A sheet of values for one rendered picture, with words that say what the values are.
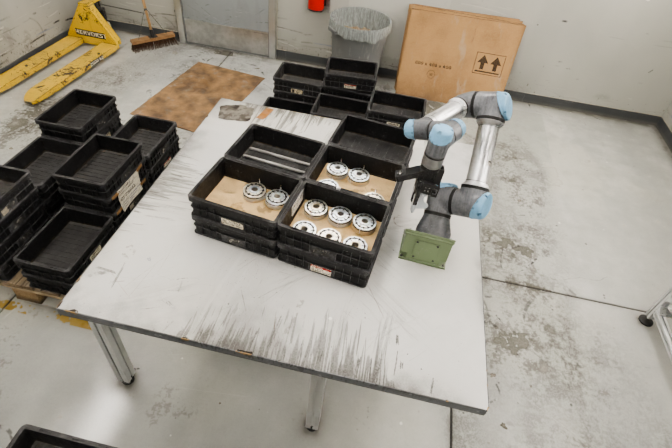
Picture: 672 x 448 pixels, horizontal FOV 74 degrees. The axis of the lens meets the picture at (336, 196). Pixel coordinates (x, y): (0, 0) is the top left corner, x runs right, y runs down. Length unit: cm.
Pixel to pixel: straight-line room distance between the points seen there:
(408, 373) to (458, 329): 29
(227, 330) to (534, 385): 167
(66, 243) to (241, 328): 136
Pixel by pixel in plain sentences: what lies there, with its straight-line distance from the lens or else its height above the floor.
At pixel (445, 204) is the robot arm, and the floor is 97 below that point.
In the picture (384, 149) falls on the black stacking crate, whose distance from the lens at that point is 240.
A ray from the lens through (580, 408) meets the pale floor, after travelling 282.
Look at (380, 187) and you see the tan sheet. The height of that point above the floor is 83.
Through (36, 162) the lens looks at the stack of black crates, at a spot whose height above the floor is 38.
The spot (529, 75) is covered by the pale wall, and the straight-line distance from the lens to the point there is 496.
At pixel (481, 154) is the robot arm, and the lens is 194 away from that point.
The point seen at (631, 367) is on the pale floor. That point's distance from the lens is 312.
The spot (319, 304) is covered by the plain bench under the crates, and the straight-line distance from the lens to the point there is 183.
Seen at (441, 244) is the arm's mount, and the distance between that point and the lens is 194.
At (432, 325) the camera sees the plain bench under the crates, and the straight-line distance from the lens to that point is 187.
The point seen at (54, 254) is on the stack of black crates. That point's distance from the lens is 281.
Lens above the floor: 222
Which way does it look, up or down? 42 degrees down
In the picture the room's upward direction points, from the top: 7 degrees clockwise
